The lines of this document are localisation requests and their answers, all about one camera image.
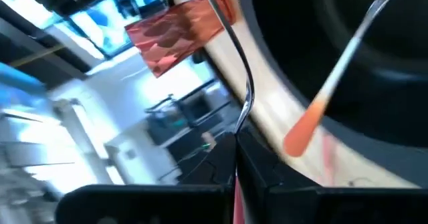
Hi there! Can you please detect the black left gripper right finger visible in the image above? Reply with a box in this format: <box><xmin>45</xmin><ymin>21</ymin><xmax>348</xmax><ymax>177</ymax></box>
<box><xmin>236</xmin><ymin>128</ymin><xmax>428</xmax><ymax>224</ymax></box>

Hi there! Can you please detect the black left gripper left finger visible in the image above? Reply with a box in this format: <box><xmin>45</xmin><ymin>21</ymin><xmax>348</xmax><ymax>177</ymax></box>
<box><xmin>55</xmin><ymin>132</ymin><xmax>237</xmax><ymax>224</ymax></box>

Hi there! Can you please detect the metal utensil with orange handle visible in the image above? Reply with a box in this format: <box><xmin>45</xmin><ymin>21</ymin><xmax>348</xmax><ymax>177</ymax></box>
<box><xmin>283</xmin><ymin>0</ymin><xmax>425</xmax><ymax>158</ymax></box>

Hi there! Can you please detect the red faceted plastic tumbler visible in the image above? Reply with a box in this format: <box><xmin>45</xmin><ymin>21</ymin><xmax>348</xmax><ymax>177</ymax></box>
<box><xmin>124</xmin><ymin>0</ymin><xmax>238</xmax><ymax>79</ymax></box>

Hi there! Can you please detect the black metal frame station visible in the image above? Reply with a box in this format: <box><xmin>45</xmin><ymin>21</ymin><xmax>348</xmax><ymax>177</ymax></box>
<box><xmin>144</xmin><ymin>79</ymin><xmax>237</xmax><ymax>148</ymax></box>

